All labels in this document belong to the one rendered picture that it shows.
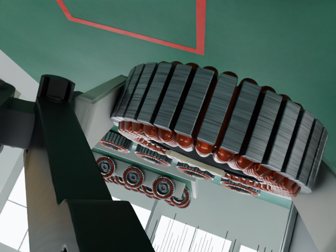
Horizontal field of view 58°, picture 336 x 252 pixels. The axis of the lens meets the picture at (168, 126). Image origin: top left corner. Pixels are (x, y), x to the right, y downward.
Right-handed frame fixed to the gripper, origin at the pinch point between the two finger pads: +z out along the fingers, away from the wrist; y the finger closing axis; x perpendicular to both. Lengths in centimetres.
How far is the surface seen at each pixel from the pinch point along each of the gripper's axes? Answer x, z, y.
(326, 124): 0.9, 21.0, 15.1
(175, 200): -74, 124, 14
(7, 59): -11, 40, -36
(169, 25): 5.1, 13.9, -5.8
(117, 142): -29, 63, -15
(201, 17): 6.6, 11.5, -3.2
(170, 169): -52, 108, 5
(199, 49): 4.0, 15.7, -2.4
